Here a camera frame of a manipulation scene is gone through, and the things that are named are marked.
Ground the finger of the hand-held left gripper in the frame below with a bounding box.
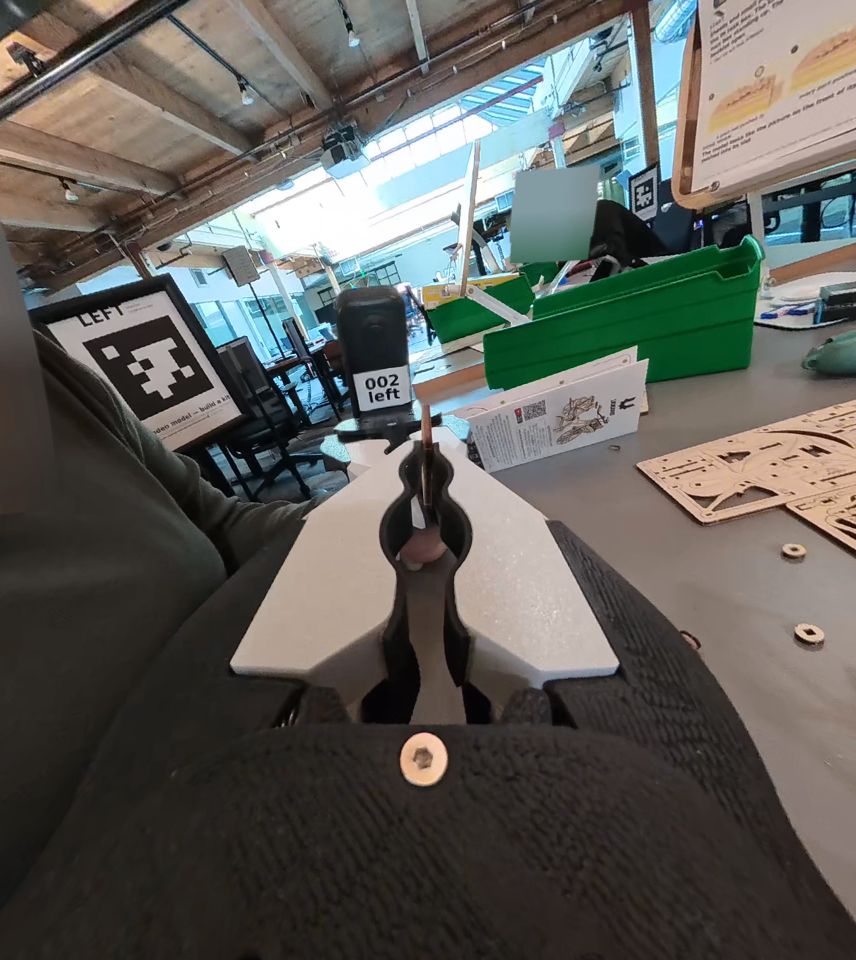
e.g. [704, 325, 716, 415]
[347, 437, 403, 485]
[434, 426, 472, 470]

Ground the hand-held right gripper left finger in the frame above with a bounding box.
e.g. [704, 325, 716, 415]
[230, 442, 429, 723]

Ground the ceiling projector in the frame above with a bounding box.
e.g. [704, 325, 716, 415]
[320, 127, 369, 180]

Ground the black and blue battery pack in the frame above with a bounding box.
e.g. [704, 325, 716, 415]
[814, 277, 856, 325]

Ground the black office chair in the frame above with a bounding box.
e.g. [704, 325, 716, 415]
[214, 336, 324, 504]

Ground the white instruction booklet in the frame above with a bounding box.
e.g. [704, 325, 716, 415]
[449, 346, 650, 474]

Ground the person's left hand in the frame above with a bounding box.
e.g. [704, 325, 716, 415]
[396, 523, 447, 573]

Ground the small marker sign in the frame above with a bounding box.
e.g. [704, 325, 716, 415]
[629, 165, 660, 222]

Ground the white round mat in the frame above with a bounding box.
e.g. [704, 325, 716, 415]
[754, 273, 856, 331]

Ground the small wooden model part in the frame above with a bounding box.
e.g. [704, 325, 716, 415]
[419, 405, 435, 526]

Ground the green plastic bin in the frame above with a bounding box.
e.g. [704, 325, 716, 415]
[482, 234, 765, 391]
[425, 273, 536, 354]

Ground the person's left forearm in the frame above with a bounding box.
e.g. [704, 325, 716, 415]
[120, 405, 322, 582]

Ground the framed marker poster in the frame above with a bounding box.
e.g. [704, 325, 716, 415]
[29, 273, 249, 453]

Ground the instruction board on stand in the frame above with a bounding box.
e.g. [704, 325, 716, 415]
[671, 0, 856, 211]

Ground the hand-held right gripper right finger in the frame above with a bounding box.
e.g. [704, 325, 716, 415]
[428, 441, 620, 723]

